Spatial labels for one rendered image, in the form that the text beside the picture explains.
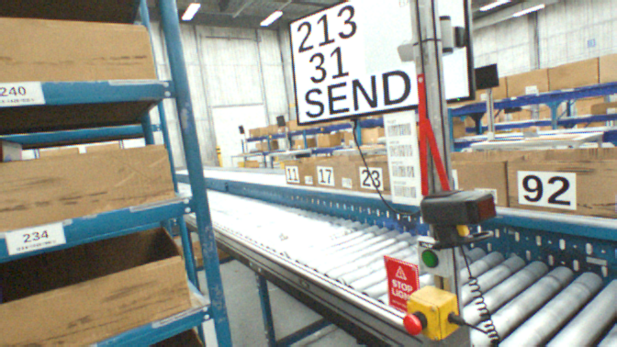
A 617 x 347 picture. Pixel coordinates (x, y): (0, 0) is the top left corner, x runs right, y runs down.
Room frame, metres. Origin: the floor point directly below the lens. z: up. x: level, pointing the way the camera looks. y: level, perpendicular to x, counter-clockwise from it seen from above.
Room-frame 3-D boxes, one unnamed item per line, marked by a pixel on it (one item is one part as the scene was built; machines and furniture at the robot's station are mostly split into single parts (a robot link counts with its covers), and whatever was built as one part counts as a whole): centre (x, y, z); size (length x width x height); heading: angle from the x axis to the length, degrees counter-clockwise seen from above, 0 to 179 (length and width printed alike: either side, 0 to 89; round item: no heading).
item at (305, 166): (2.36, -0.01, 0.96); 0.39 x 0.29 x 0.17; 34
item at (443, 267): (0.65, -0.22, 0.95); 0.07 x 0.03 x 0.07; 33
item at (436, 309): (0.61, -0.21, 0.84); 0.15 x 0.09 x 0.07; 33
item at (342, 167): (2.03, -0.22, 0.96); 0.39 x 0.29 x 0.17; 33
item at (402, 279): (0.72, -0.18, 0.85); 0.16 x 0.01 x 0.13; 33
